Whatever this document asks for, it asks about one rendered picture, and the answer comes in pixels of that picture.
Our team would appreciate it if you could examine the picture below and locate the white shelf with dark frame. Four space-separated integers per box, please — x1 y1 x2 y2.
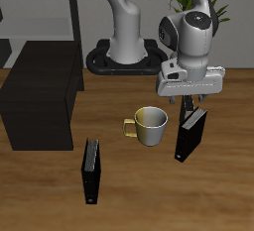
0 0 85 92

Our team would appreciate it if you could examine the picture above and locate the flat black base plate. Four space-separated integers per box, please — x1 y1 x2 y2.
85 38 169 76

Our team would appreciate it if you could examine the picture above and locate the yellow and white mug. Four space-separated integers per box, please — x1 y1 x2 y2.
122 105 170 148

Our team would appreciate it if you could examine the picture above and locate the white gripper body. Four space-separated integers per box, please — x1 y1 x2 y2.
155 65 227 98

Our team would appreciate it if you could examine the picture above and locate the black book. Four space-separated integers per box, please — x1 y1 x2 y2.
174 106 209 164
80 137 102 206

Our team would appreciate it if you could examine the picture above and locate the dark wooden cabinet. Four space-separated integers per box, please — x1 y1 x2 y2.
0 40 85 152

